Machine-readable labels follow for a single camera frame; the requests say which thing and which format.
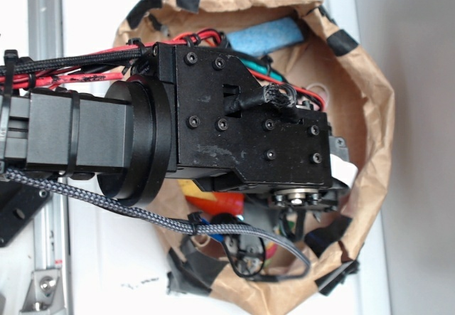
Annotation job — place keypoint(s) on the aluminium extrusion rail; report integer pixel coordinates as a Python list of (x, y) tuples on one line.
[(50, 225)]

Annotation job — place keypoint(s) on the pink plush bunny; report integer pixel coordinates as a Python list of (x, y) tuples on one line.
[(321, 90)]

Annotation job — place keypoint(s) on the orange plastic carrot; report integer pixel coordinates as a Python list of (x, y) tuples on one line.
[(219, 202)]

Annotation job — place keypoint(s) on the yellow cloth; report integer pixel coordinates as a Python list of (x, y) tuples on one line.
[(191, 190)]

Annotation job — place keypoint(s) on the brown paper bag bin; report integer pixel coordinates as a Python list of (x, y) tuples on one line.
[(361, 109)]

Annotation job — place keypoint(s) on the metal corner bracket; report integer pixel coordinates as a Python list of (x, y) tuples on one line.
[(45, 293)]

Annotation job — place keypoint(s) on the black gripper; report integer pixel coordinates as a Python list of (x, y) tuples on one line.
[(233, 133)]

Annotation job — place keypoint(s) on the blue sponge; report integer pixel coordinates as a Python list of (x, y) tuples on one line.
[(265, 38)]

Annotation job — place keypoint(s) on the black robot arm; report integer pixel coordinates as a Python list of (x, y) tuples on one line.
[(123, 138)]

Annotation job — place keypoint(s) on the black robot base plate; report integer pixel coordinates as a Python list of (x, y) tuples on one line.
[(19, 204)]

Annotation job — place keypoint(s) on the multicolored twisted rope toy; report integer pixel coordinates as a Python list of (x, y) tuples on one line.
[(283, 225)]

